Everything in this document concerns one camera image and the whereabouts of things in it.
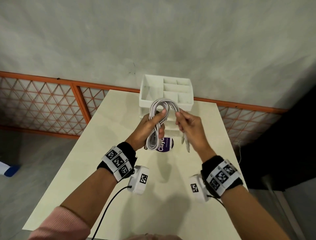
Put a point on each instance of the person's right hand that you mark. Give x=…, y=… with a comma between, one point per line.
x=195, y=133

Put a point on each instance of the blue and white object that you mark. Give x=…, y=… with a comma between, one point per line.
x=9, y=170

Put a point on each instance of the person's left thumb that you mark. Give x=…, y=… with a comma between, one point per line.
x=160, y=114

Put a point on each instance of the white desk organizer with drawers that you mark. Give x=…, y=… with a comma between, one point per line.
x=155, y=89

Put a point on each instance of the person's right forearm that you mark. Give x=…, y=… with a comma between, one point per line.
x=249, y=215

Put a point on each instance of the person's left forearm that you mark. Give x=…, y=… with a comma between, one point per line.
x=91, y=195

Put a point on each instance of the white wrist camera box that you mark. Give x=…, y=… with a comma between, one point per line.
x=138, y=179
x=197, y=189

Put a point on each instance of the orange metal mesh fence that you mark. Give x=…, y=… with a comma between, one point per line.
x=77, y=99

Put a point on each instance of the person's left hand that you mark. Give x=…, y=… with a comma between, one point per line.
x=144, y=128

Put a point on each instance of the pink sleeve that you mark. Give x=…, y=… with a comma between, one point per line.
x=59, y=226

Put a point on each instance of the black wristband with marker tags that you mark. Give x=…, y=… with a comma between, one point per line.
x=221, y=176
x=118, y=160

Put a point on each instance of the large black furniture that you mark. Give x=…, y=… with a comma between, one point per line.
x=284, y=148

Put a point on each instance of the person's right fingers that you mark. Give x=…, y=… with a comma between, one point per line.
x=183, y=120

